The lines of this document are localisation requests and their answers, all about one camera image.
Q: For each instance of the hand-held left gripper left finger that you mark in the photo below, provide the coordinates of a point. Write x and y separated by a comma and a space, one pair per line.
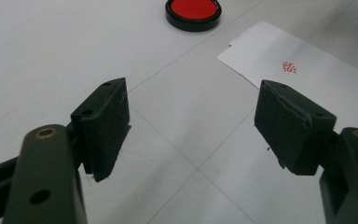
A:
102, 137

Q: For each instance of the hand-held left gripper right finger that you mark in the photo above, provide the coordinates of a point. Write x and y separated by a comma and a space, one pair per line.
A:
292, 130

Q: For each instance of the white paper sheet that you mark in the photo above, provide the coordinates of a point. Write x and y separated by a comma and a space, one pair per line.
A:
323, 53

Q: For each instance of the round black red ink pad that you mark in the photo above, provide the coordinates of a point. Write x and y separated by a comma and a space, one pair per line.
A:
193, 9

